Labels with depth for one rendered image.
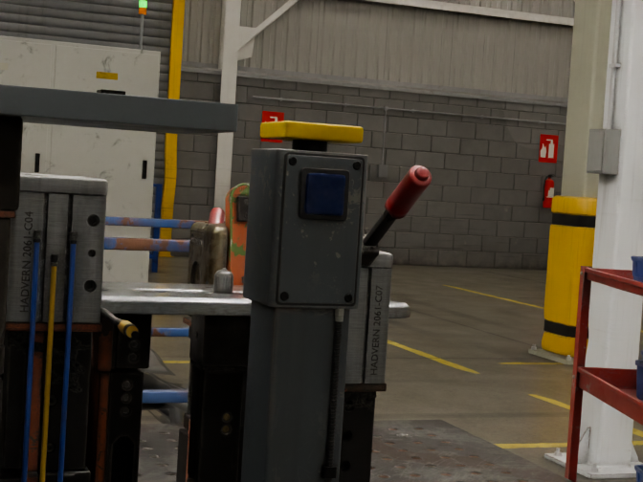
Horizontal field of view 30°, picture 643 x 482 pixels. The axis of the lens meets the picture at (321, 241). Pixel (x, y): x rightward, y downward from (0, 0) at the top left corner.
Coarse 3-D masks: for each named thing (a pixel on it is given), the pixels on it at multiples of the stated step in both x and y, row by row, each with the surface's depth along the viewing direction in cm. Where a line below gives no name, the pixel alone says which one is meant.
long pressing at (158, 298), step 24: (120, 288) 119; (144, 288) 120; (168, 288) 122; (192, 288) 123; (240, 288) 127; (120, 312) 108; (144, 312) 109; (168, 312) 110; (192, 312) 111; (216, 312) 111; (240, 312) 112; (408, 312) 120
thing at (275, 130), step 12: (288, 120) 84; (264, 132) 88; (276, 132) 86; (288, 132) 84; (300, 132) 84; (312, 132) 85; (324, 132) 85; (336, 132) 85; (348, 132) 86; (360, 132) 86; (300, 144) 87; (312, 144) 87; (324, 144) 87
